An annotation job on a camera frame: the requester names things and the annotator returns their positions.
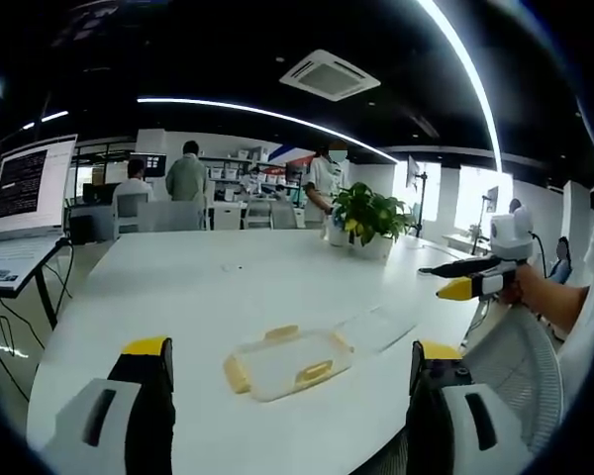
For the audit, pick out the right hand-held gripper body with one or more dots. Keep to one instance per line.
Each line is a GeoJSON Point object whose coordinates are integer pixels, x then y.
{"type": "Point", "coordinates": [511, 237]}

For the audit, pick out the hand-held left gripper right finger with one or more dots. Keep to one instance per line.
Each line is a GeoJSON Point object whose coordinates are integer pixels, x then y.
{"type": "Point", "coordinates": [475, 425]}

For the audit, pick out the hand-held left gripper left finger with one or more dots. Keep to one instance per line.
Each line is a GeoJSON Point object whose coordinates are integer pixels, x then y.
{"type": "Point", "coordinates": [104, 425]}

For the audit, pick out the person's right hand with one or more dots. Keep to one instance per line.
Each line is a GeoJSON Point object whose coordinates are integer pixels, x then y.
{"type": "Point", "coordinates": [516, 289]}

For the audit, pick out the white mesh office chair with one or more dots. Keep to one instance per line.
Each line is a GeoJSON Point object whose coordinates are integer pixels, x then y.
{"type": "Point", "coordinates": [520, 366]}

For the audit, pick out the black tripod stand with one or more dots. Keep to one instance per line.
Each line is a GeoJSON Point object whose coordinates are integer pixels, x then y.
{"type": "Point", "coordinates": [422, 198]}

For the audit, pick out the person's white shirt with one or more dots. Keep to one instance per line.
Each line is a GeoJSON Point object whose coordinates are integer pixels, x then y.
{"type": "Point", "coordinates": [591, 277]}

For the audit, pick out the clear plastic lid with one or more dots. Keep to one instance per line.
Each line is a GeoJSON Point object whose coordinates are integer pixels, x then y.
{"type": "Point", "coordinates": [376, 329]}

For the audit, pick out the potted green plant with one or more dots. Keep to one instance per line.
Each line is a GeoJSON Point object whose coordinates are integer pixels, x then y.
{"type": "Point", "coordinates": [366, 218]}

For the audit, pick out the side table with black legs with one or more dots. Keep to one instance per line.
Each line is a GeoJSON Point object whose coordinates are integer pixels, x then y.
{"type": "Point", "coordinates": [39, 282]}

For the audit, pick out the ceiling light strip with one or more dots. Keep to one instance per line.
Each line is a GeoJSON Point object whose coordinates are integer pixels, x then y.
{"type": "Point", "coordinates": [277, 118]}
{"type": "Point", "coordinates": [475, 84]}
{"type": "Point", "coordinates": [39, 121]}

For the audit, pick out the clear container with yellow clips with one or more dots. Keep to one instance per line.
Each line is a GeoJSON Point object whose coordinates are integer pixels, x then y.
{"type": "Point", "coordinates": [287, 363]}

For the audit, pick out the grey office chair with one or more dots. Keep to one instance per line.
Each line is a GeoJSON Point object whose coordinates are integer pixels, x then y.
{"type": "Point", "coordinates": [131, 210]}

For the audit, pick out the ceiling air conditioner vent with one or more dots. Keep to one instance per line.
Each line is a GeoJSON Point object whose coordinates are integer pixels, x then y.
{"type": "Point", "coordinates": [329, 75]}

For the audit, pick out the white storage shelf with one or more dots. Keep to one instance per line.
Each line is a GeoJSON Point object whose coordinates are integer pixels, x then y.
{"type": "Point", "coordinates": [237, 175]}

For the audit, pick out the open laptop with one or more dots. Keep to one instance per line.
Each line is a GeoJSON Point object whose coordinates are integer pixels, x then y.
{"type": "Point", "coordinates": [27, 183]}

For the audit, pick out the background computer monitor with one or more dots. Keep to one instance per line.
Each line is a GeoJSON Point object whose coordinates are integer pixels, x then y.
{"type": "Point", "coordinates": [153, 164]}

